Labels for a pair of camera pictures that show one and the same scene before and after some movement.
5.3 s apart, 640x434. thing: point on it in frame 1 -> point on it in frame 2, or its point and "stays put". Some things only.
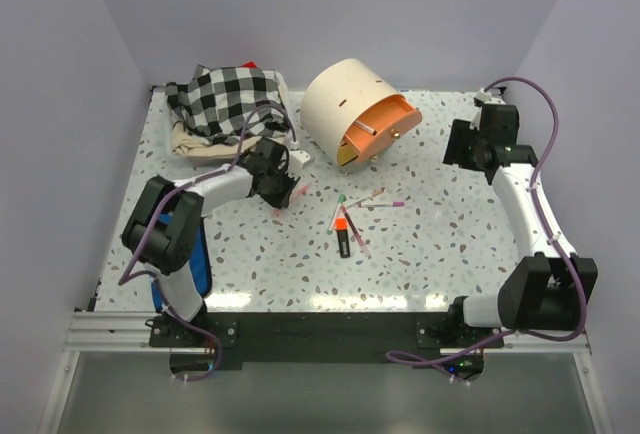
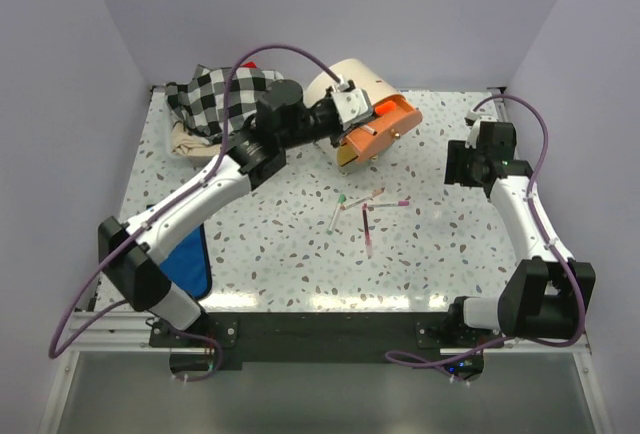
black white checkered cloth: (229, 104) stays put
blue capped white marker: (365, 127) stays put
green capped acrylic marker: (341, 199) stays put
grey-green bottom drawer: (353, 166) stays put
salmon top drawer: (390, 118) stays put
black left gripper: (283, 199) -> (340, 133)
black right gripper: (461, 131) -> (457, 152)
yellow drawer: (345, 155) stays put
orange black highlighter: (341, 224) -> (388, 106)
